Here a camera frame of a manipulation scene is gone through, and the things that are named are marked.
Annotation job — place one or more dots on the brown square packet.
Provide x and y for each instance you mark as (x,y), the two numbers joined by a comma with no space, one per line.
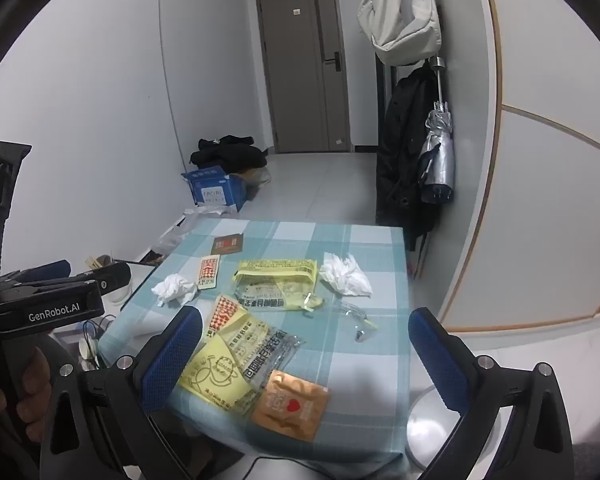
(227,244)

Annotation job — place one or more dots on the yellow clear barcode wrapper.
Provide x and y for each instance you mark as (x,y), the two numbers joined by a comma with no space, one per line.
(275,275)

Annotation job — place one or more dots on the orange heart-print packet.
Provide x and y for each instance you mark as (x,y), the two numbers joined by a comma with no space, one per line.
(290,405)

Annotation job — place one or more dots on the grey door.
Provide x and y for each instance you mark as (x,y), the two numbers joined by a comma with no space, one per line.
(300,70)

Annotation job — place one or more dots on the clear plastic wrapper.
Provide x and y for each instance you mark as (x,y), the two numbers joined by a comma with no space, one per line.
(355,317)

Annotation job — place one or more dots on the person's left hand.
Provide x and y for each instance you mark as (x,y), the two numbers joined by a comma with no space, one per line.
(32,390)

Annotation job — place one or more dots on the black clothes pile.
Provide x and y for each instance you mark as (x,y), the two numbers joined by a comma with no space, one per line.
(230,152)

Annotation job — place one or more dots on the blue cardboard box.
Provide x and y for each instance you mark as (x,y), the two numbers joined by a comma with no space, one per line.
(215,190)

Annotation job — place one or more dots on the red white patterned sachet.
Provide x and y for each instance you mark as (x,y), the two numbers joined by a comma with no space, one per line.
(209,272)

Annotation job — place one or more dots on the cream fabric bag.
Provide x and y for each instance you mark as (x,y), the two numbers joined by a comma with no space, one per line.
(400,15)

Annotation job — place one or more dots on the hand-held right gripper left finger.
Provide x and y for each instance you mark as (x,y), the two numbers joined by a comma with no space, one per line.
(172,360)

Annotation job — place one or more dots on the yellow clear face-print wrapper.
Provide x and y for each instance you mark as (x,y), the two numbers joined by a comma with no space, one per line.
(215,375)

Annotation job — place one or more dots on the clear plastic bag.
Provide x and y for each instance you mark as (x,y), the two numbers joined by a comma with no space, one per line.
(257,180)

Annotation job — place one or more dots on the black coat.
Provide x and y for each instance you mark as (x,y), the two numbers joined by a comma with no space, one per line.
(400,160)

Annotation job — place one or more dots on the checked teal tablecloth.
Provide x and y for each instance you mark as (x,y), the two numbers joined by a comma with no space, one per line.
(340,360)

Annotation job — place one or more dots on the large white tissue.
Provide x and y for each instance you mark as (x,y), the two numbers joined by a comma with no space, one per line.
(345,272)

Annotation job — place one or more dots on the small white tissue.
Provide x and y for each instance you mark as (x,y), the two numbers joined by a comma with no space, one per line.
(175,289)

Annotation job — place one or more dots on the grey plastic bag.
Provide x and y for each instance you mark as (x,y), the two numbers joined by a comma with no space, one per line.
(185,232)

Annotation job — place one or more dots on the white cup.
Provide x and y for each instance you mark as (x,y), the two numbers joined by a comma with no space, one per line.
(120,295)

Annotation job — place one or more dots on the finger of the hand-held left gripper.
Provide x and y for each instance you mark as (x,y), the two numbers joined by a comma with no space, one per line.
(112,277)
(45,269)

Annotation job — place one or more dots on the white wardrobe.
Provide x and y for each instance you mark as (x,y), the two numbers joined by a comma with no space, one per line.
(545,185)

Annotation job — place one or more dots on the red checked packet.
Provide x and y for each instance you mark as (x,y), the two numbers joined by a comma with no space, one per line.
(225,310)

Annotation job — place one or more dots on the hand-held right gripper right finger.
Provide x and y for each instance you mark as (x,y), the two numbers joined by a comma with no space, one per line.
(437,360)

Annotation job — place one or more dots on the silver folded umbrella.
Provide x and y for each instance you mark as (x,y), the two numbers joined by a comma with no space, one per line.
(437,160)

